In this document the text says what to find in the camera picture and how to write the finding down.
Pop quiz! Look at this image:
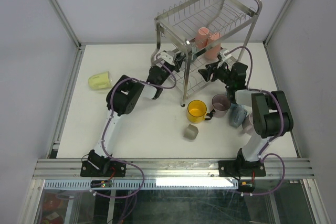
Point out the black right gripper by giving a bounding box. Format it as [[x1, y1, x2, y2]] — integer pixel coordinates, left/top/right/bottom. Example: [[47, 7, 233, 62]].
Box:
[[197, 59, 234, 87]]

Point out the dark speckled grey mug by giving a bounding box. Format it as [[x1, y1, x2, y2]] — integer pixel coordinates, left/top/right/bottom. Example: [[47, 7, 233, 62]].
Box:
[[191, 47, 198, 62]]

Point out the tall pink cup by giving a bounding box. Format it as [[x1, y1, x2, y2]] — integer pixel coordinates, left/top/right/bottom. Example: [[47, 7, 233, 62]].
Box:
[[204, 32, 221, 61]]

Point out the pink mug with handle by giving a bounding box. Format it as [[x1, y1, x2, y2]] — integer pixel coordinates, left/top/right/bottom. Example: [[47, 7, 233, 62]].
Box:
[[195, 27, 209, 49]]

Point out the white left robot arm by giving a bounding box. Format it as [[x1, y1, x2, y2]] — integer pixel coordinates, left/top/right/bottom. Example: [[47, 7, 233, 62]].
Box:
[[80, 49, 186, 177]]

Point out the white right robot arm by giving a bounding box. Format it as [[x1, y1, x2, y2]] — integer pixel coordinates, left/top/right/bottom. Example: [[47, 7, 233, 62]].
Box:
[[198, 61, 293, 175]]

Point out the stainless steel dish rack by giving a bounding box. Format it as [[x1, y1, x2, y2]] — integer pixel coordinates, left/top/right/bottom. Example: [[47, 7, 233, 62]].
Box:
[[151, 0, 263, 106]]

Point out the lilac mug near rack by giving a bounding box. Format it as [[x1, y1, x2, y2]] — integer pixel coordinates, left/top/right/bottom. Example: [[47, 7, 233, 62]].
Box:
[[212, 94, 231, 118]]

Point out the yellow enamel mug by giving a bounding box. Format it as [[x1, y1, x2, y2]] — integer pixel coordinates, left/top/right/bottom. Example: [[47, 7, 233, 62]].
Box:
[[186, 100, 215, 124]]

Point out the blue-grey speckled jug mug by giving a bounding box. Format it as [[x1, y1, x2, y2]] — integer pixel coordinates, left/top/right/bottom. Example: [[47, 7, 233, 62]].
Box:
[[229, 105, 247, 128]]

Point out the small grey-green cup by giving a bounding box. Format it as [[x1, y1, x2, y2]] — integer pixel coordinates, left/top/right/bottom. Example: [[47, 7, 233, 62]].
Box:
[[183, 124, 199, 141]]

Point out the lilac mug far right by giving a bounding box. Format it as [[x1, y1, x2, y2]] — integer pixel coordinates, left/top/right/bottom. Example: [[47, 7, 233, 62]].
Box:
[[241, 113, 255, 136]]

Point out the pale yellow-green mug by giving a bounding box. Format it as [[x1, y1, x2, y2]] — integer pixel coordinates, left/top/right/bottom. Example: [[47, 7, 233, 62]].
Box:
[[88, 71, 112, 90]]

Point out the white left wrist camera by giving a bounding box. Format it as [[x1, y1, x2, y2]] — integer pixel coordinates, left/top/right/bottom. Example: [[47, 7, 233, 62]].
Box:
[[156, 50, 176, 66]]

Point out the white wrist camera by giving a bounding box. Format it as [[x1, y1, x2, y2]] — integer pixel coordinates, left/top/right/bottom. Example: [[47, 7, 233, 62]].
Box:
[[156, 50, 176, 66], [217, 48, 232, 62]]

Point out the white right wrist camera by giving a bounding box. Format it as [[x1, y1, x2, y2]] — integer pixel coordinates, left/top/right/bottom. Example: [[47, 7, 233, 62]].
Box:
[[217, 48, 232, 62]]

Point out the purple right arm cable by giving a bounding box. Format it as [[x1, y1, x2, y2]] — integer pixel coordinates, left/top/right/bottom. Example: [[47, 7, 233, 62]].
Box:
[[228, 46, 287, 197]]

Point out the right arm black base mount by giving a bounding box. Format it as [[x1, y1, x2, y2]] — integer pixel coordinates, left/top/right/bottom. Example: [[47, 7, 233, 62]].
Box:
[[218, 148, 266, 180]]

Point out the slotted grey cable duct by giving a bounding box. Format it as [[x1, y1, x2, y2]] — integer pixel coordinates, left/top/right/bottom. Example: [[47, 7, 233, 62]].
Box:
[[44, 177, 238, 191]]

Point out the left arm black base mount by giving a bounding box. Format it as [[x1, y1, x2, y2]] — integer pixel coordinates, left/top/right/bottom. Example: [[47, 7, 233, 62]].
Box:
[[80, 150, 126, 178]]

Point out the aluminium mounting rail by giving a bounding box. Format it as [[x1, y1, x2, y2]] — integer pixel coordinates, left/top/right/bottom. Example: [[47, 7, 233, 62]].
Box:
[[33, 157, 314, 180]]

